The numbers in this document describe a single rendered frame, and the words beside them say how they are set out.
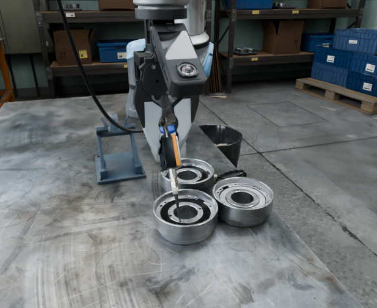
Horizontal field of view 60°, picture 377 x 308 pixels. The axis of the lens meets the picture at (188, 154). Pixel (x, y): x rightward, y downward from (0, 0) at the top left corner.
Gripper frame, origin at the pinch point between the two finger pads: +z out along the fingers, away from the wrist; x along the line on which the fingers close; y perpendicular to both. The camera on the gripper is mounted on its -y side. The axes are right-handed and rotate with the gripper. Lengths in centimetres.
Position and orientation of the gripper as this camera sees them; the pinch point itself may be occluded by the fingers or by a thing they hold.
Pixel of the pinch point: (168, 147)
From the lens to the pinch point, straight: 51.8
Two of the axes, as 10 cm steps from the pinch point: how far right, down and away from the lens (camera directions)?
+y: -2.9, -4.2, 8.6
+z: 0.0, 9.0, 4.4
